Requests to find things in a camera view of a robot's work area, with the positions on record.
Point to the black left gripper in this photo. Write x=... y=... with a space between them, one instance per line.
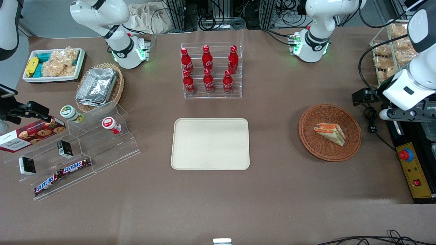
x=374 y=95

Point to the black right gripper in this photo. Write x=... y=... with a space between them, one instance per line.
x=13 y=111

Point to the triangular sandwich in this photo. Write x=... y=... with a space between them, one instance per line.
x=330 y=132

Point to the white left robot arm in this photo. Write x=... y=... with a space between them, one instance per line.
x=316 y=30

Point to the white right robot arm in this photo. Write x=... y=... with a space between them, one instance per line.
x=115 y=34

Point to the round brown wicker basket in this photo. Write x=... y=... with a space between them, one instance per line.
x=320 y=149

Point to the oval light wicker basket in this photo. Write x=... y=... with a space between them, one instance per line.
x=119 y=86

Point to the beige rectangular tray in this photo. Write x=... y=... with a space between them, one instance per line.
x=209 y=144

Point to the red cookie box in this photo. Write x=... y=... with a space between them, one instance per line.
x=30 y=134

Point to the green lid yogurt cup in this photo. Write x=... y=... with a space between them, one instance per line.
x=69 y=113

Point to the bagged fried snack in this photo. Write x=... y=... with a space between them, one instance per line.
x=383 y=63
x=387 y=74
x=405 y=56
x=382 y=50
x=404 y=44
x=399 y=30

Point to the small black box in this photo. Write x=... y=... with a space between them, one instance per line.
x=27 y=165
x=64 y=148

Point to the yellow snack pack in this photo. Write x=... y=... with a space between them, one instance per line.
x=31 y=66

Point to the black food warmer appliance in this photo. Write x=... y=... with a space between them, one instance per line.
x=398 y=136

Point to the bagged rice crackers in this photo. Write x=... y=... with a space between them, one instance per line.
x=61 y=63

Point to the teal snack packs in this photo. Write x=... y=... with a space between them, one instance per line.
x=42 y=58

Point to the white rectangular snack bin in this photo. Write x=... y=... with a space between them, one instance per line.
x=80 y=64

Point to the stacked foil containers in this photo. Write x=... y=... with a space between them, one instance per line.
x=97 y=86

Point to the brown chocolate bar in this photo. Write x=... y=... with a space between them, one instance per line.
x=75 y=166
x=47 y=183

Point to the red emergency stop button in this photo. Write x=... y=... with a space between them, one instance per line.
x=405 y=154

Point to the red lid yogurt cup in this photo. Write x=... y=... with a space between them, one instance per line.
x=109 y=124

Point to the clear acrylic step display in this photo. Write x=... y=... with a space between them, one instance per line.
x=102 y=149

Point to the steel food pan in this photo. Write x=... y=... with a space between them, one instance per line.
x=430 y=131

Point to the red cola bottle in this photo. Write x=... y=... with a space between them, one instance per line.
x=208 y=83
x=186 y=62
x=233 y=60
x=228 y=84
x=188 y=84
x=207 y=59

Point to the clear acrylic bottle rack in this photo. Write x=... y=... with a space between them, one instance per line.
x=218 y=96

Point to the beige crumpled bag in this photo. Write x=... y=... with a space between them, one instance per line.
x=150 y=17

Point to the small silver object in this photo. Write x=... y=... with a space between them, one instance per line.
x=222 y=242

